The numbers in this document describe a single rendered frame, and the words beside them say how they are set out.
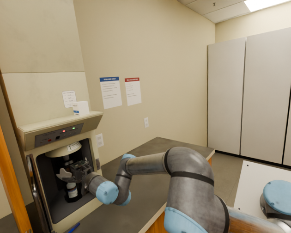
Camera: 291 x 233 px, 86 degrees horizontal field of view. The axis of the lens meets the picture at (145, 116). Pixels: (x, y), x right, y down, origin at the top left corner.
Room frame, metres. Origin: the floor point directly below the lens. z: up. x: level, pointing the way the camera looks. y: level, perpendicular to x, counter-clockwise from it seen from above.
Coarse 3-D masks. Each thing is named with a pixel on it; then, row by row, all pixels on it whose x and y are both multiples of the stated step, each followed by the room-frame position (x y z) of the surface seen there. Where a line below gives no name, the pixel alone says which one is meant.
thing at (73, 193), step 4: (76, 160) 0.80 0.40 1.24; (56, 164) 0.78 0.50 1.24; (68, 168) 0.76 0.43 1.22; (72, 172) 0.77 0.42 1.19; (72, 176) 0.76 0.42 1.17; (64, 184) 0.76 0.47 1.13; (68, 184) 0.75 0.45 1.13; (72, 184) 0.76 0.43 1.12; (76, 184) 0.77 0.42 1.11; (80, 184) 0.80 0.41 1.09; (64, 188) 0.76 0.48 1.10; (68, 188) 0.75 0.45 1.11; (72, 188) 0.76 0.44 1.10; (76, 188) 0.77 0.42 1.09; (80, 188) 0.79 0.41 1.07; (64, 192) 0.77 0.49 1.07; (68, 192) 0.75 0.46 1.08; (72, 192) 0.76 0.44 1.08; (76, 192) 0.77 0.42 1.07; (80, 192) 0.79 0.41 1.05; (68, 196) 0.75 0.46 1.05; (72, 196) 0.75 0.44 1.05
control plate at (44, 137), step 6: (72, 126) 0.66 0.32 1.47; (78, 126) 0.68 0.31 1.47; (48, 132) 0.59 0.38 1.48; (54, 132) 0.61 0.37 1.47; (60, 132) 0.63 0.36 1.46; (66, 132) 0.66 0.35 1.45; (72, 132) 0.69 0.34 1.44; (78, 132) 0.72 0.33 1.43; (36, 138) 0.57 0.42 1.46; (42, 138) 0.59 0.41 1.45; (48, 138) 0.61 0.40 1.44; (54, 138) 0.63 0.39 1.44; (60, 138) 0.66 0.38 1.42; (36, 144) 0.59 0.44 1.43; (42, 144) 0.61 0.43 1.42
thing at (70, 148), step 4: (72, 144) 0.76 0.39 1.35; (76, 144) 0.78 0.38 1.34; (80, 144) 0.82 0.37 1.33; (60, 148) 0.72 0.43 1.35; (64, 148) 0.73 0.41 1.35; (68, 148) 0.74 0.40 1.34; (72, 148) 0.75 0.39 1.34; (76, 148) 0.76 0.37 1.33; (48, 152) 0.72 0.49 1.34; (52, 152) 0.72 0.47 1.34; (56, 152) 0.71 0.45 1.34; (60, 152) 0.72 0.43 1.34; (64, 152) 0.72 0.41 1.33; (68, 152) 0.73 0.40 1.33; (72, 152) 0.74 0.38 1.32; (48, 156) 0.71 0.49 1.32; (52, 156) 0.71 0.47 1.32; (56, 156) 0.71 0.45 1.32; (60, 156) 0.71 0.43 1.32
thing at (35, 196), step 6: (30, 168) 0.48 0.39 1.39; (30, 174) 0.44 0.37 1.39; (30, 180) 0.41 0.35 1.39; (36, 186) 0.46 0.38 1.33; (36, 192) 0.36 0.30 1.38; (36, 198) 0.35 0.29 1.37; (36, 204) 0.35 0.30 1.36; (42, 210) 0.41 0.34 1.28; (42, 216) 0.35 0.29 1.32; (42, 222) 0.35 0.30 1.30; (48, 228) 0.49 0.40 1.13
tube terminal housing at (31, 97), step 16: (0, 80) 0.64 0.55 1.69; (16, 80) 0.62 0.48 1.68; (32, 80) 0.66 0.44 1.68; (48, 80) 0.70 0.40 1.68; (64, 80) 0.75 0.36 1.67; (80, 80) 0.81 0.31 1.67; (16, 96) 0.61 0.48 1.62; (32, 96) 0.65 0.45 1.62; (48, 96) 0.69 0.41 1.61; (80, 96) 0.80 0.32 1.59; (16, 112) 0.60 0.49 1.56; (32, 112) 0.64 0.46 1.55; (48, 112) 0.68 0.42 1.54; (64, 112) 0.73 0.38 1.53; (16, 128) 0.60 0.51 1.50; (48, 144) 0.66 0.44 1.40; (64, 144) 0.71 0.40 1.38; (96, 144) 0.82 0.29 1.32; (32, 192) 0.64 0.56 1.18; (80, 208) 0.71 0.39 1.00; (64, 224) 0.65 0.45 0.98
